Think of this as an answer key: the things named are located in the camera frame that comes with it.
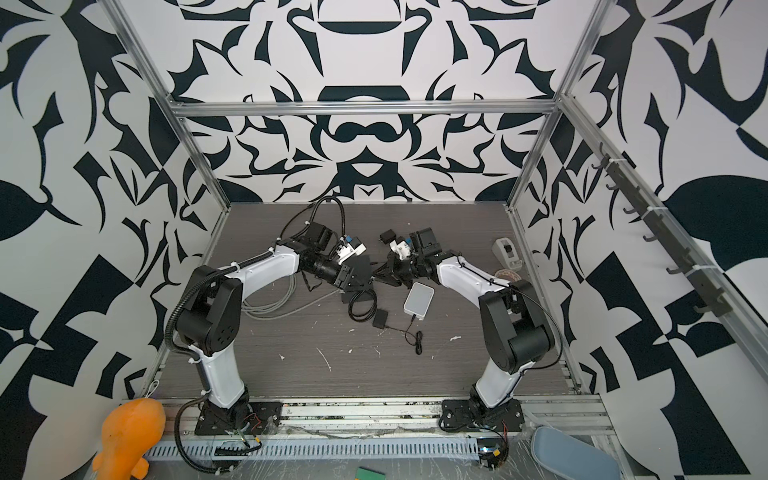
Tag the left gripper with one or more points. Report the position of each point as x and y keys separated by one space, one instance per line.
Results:
x=345 y=277

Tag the black network switch box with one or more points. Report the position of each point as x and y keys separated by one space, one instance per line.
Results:
x=362 y=295

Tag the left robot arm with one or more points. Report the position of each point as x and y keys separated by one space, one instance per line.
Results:
x=205 y=323

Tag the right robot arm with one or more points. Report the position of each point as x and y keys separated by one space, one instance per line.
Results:
x=517 y=330

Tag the grey blue pad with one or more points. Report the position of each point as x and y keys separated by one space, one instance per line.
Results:
x=570 y=458

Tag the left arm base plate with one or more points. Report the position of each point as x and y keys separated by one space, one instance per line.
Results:
x=253 y=418

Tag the green object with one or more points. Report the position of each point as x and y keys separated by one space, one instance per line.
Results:
x=363 y=473

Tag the white cable duct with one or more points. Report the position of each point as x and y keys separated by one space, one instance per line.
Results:
x=461 y=448

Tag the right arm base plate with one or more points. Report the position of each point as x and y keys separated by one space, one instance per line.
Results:
x=472 y=415

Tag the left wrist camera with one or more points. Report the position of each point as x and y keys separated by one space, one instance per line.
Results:
x=347 y=248

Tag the roll of tape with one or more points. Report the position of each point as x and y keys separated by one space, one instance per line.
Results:
x=508 y=275

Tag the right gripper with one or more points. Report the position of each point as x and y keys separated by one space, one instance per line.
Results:
x=394 y=273

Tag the white square router box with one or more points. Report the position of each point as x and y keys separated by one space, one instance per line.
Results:
x=418 y=300

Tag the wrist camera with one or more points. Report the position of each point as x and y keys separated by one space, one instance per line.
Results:
x=401 y=247
x=347 y=248

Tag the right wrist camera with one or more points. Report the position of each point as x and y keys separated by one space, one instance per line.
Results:
x=401 y=247

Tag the orange plush toy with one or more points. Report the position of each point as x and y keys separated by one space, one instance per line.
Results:
x=128 y=433

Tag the black power adapter with cable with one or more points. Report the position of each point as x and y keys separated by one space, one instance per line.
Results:
x=388 y=236

